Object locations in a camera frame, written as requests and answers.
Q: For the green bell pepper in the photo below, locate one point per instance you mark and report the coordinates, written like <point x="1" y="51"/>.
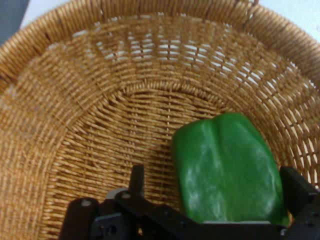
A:
<point x="225" y="170"/>

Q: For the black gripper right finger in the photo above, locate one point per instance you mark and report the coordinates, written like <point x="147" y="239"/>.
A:
<point x="300" y="195"/>

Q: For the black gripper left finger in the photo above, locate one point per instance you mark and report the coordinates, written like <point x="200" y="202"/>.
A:
<point x="82" y="220"/>

